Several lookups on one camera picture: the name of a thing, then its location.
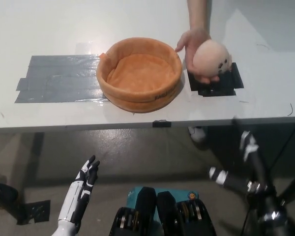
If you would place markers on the robot right hand white black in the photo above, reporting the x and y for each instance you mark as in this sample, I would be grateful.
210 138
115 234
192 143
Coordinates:
250 157

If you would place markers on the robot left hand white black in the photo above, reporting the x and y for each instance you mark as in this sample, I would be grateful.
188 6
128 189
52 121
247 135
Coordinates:
79 186

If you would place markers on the person's bare hand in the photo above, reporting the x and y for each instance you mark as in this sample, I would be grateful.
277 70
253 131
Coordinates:
190 49

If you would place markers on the cream dumpling plush toy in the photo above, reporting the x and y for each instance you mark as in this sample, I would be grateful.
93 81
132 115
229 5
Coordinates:
211 59

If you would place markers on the robot torso black teal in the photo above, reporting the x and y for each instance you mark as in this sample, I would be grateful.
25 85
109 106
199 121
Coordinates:
162 214

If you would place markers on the dark metal table leg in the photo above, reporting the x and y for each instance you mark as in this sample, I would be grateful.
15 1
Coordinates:
34 157
291 152

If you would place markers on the black tape patch on table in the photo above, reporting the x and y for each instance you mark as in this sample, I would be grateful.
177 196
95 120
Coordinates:
236 78

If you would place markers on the orange plush round basket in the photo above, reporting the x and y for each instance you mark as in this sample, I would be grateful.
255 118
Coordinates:
140 73

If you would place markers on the dark object on floor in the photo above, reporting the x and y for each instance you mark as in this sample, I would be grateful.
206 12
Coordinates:
2 191

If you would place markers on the black clip on table edge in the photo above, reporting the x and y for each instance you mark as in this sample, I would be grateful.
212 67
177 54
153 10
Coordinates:
161 123

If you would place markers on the grey duct tape patch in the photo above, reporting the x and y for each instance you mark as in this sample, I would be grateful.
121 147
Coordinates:
61 78

